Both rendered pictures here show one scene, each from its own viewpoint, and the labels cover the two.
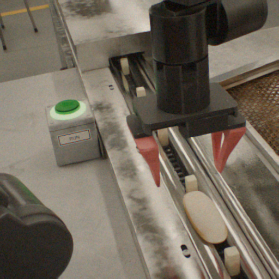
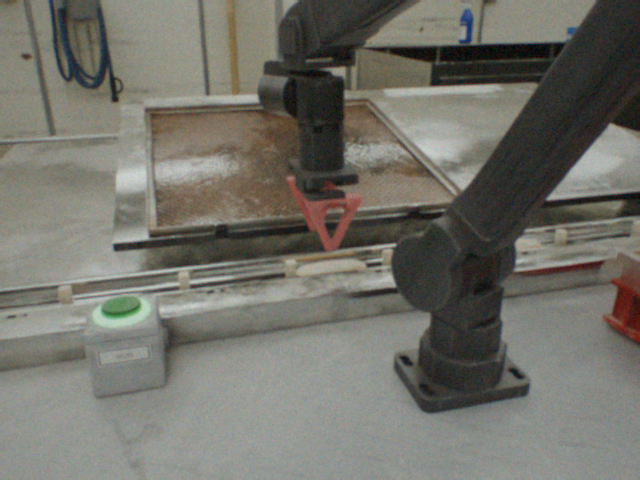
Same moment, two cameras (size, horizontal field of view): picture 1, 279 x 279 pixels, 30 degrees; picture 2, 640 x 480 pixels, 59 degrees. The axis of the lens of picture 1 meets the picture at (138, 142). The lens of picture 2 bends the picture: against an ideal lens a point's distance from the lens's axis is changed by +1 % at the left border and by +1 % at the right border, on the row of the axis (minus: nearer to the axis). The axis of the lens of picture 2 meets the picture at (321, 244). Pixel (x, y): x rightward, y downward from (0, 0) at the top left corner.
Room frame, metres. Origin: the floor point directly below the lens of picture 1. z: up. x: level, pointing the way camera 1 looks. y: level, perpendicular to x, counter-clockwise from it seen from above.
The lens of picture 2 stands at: (0.58, 0.63, 1.19)
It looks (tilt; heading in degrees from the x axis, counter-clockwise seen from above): 23 degrees down; 264
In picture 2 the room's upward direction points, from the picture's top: straight up
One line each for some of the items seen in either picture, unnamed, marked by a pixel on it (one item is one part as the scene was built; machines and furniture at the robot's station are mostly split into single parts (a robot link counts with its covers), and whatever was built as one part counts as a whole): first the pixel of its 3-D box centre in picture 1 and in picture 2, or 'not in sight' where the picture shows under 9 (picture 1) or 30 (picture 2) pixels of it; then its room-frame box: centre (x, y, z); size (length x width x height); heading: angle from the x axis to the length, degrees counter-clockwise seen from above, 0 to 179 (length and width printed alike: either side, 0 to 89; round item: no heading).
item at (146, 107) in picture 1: (182, 86); (321, 150); (0.50, -0.05, 1.02); 0.10 x 0.07 x 0.07; 99
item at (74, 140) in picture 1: (76, 140); (129, 355); (0.73, 0.10, 0.84); 0.08 x 0.08 x 0.11; 9
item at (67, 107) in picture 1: (67, 109); (121, 310); (0.73, 0.10, 0.90); 0.04 x 0.04 x 0.02
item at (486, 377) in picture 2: not in sight; (462, 346); (0.38, 0.15, 0.86); 0.12 x 0.09 x 0.08; 9
